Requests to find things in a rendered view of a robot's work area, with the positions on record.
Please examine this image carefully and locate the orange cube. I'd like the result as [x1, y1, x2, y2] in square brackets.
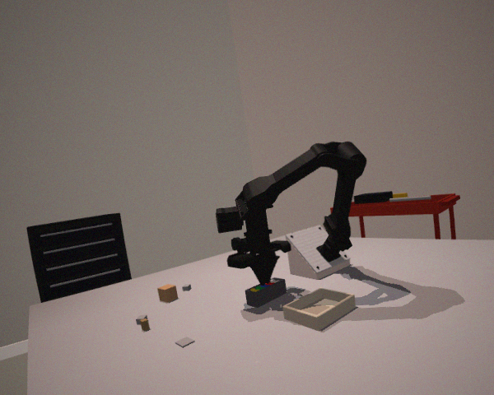
[157, 284, 178, 303]

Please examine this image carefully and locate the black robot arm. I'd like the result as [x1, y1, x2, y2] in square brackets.
[216, 142, 366, 263]

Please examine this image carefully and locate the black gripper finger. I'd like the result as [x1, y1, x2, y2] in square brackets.
[262, 256, 280, 283]
[250, 261, 266, 286]

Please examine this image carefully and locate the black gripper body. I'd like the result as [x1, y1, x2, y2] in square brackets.
[227, 226, 291, 269]

